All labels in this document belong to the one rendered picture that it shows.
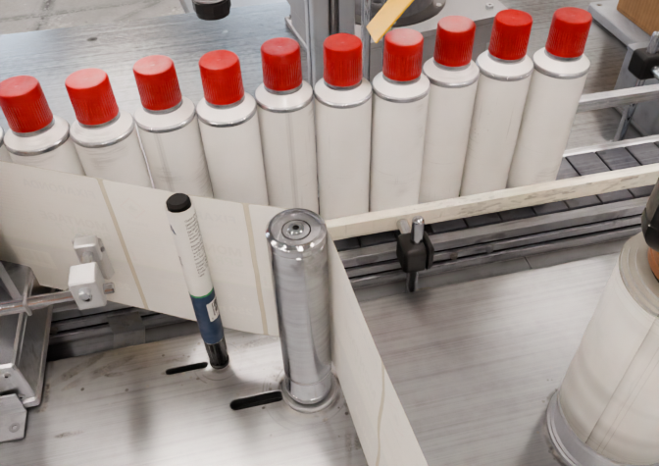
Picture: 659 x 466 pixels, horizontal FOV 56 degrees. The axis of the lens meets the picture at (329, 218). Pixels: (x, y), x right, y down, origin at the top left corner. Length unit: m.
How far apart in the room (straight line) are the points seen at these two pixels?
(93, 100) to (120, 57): 0.59
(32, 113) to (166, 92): 0.10
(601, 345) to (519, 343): 0.16
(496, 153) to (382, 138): 0.12
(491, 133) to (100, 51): 0.72
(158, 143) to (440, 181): 0.28
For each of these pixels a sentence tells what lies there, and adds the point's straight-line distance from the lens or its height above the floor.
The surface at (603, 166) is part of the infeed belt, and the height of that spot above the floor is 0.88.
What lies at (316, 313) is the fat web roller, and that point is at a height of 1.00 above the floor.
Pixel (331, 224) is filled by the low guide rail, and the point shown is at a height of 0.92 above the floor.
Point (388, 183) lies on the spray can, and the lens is 0.60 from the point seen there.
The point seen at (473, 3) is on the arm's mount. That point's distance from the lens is 1.01.
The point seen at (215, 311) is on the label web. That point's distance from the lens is 0.49.
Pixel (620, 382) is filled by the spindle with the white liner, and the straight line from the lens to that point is 0.43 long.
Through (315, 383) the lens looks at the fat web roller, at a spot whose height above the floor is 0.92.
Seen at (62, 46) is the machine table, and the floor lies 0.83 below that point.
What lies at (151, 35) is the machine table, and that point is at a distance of 1.15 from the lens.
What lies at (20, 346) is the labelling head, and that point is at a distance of 0.54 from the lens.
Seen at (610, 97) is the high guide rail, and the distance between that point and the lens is 0.74.
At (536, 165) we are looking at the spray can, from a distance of 0.66.
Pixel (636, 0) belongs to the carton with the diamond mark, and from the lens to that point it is 1.17.
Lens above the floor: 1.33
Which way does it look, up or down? 44 degrees down
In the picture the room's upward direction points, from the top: 2 degrees counter-clockwise
